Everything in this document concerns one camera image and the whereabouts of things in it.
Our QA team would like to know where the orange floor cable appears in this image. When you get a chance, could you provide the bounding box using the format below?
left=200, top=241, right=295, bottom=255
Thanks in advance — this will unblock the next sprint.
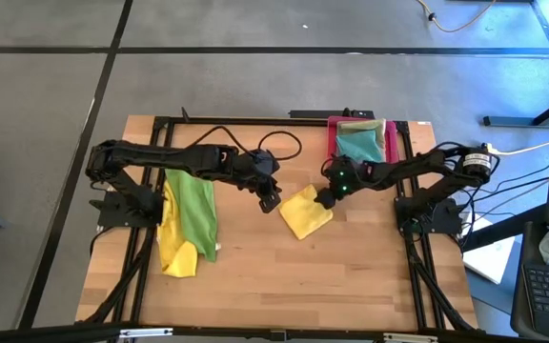
left=416, top=0, right=498, bottom=34

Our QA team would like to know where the yellow microfiber towel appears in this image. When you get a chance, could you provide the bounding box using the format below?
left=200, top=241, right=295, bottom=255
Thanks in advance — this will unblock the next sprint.
left=155, top=179, right=199, bottom=279
left=277, top=184, right=335, bottom=241

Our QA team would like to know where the pink plastic bin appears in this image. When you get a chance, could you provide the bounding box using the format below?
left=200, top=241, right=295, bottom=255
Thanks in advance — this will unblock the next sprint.
left=326, top=115, right=402, bottom=166

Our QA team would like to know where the teal microfiber towel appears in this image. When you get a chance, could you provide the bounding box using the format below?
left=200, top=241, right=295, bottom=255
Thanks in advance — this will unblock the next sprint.
left=335, top=129, right=384, bottom=164

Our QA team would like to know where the black aluminium table frame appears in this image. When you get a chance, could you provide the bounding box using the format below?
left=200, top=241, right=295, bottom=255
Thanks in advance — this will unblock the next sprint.
left=74, top=113, right=483, bottom=343

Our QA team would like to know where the white flat board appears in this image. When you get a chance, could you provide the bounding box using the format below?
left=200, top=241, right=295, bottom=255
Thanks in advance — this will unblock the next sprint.
left=461, top=212, right=517, bottom=286

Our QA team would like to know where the black desk leg frame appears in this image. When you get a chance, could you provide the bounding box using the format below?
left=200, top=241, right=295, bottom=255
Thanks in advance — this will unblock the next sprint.
left=482, top=0, right=549, bottom=129

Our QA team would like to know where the silver frame bracket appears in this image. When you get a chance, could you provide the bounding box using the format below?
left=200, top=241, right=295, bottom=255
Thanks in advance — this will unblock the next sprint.
left=382, top=333, right=440, bottom=343
left=118, top=327, right=174, bottom=340

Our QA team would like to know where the pale green microfiber towel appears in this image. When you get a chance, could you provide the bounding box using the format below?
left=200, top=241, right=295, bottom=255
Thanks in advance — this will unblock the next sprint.
left=335, top=118, right=388, bottom=161

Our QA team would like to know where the black power strip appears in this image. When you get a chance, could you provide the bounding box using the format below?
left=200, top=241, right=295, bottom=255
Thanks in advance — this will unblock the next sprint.
left=289, top=109, right=376, bottom=120

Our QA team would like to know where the white cable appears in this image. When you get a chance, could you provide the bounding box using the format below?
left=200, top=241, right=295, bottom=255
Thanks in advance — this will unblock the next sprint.
left=493, top=141, right=549, bottom=157

